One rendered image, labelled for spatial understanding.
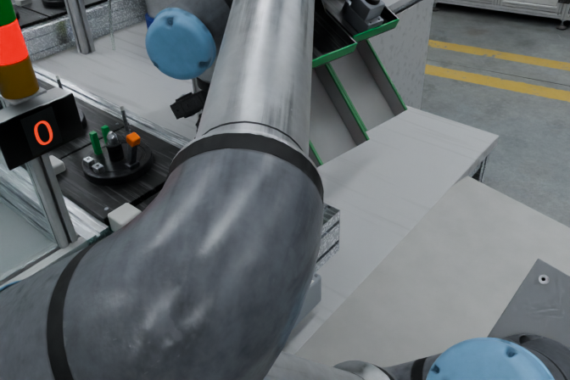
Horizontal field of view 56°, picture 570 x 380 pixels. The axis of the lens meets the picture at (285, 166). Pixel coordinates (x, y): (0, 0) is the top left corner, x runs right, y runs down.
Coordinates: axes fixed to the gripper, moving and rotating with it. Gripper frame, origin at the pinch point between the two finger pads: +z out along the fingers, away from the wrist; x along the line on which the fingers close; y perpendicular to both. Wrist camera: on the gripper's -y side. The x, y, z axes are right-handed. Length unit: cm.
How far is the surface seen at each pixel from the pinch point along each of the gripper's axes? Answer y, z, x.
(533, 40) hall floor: -53, 107, 359
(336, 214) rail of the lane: 11.2, 11.4, 15.6
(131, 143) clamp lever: -23.8, 1.1, -0.9
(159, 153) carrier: -28.9, 10.2, 7.9
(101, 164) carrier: -30.5, 6.7, -4.6
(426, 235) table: 22.3, 21.3, 30.9
